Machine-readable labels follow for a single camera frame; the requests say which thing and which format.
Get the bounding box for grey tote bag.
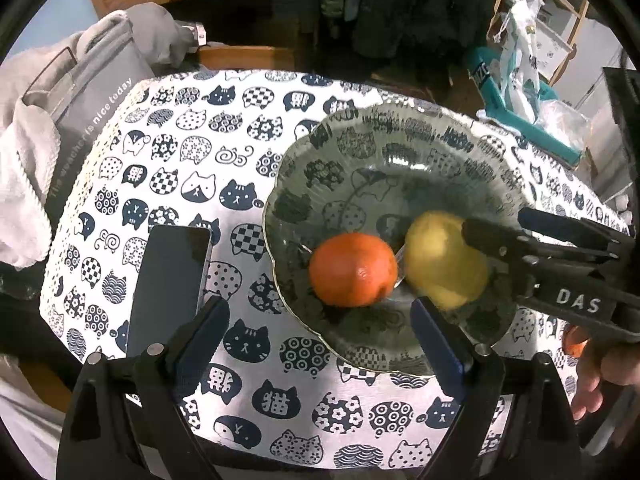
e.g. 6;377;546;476
22;22;161;221

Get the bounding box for black smartphone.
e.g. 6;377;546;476
125;224;213;361

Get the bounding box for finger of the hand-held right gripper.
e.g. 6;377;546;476
461;217;556;306
517;206;632;261

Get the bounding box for teal box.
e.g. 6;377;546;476
465;46;583;168

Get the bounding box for printed plastic bag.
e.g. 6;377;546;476
492;0;551;121

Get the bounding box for clear plastic bag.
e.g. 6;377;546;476
537;100;591;153

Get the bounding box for white towel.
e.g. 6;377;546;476
0;35;66;268

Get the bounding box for dark hanging coats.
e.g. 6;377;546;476
267;0;501;61

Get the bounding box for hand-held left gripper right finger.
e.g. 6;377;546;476
410;296;583;480

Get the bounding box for grey cloth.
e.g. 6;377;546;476
82;2;201;68

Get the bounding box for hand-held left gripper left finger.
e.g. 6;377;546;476
57;295;231;480

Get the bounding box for brown wooden board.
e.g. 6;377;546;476
197;45;296;71

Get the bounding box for glass bowl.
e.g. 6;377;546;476
261;101;531;376

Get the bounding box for person's right hand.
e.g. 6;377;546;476
570;330;640;423

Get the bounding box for cat print tablecloth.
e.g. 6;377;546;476
39;67;631;468

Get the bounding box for wooden shelf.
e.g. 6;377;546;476
500;0;591;86

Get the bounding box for orange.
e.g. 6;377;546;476
561;325;591;361
307;232;400;308

